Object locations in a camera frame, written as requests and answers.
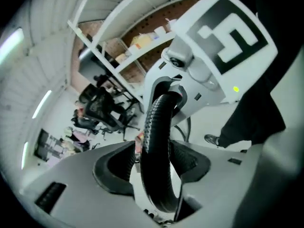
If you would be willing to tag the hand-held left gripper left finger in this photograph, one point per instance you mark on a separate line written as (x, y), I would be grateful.
(78, 193)

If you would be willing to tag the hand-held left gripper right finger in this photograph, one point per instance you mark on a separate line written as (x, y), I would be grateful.
(225, 186)

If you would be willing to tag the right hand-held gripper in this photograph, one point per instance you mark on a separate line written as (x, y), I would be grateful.
(202, 56)

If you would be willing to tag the person's right forearm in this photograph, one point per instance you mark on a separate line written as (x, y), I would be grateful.
(280, 13)

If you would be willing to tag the person's right shoe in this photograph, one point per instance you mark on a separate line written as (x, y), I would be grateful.
(212, 139)

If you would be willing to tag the tall white perforated shelving unit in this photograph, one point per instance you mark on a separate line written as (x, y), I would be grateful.
(142, 52)

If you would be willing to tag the ceiling light strip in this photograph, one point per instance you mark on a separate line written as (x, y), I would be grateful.
(24, 154)
(41, 103)
(10, 47)

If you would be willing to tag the black office chair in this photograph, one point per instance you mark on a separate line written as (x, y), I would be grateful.
(102, 108)

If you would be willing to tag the person's right leg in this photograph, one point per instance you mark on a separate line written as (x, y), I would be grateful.
(254, 117)

